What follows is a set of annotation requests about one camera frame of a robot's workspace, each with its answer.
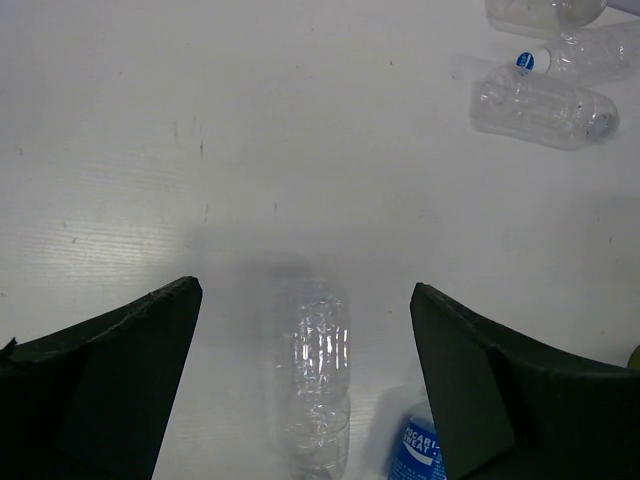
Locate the clear crushed plastic bottle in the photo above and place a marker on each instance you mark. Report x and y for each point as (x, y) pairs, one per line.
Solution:
(314, 354)

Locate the blue label Pocari bottle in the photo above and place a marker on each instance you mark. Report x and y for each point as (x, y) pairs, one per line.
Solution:
(416, 454)

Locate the clear bottle front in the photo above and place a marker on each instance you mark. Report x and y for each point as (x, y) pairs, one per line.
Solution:
(540, 109)

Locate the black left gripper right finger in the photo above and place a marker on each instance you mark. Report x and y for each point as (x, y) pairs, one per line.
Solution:
(506, 406)

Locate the clear jar metal lid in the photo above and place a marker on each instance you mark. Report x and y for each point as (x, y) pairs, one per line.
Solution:
(541, 18)

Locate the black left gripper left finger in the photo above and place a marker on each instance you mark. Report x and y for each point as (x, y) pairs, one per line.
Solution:
(92, 401)

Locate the clear bottle white blue cap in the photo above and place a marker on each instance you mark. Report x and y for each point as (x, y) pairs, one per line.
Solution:
(586, 56)

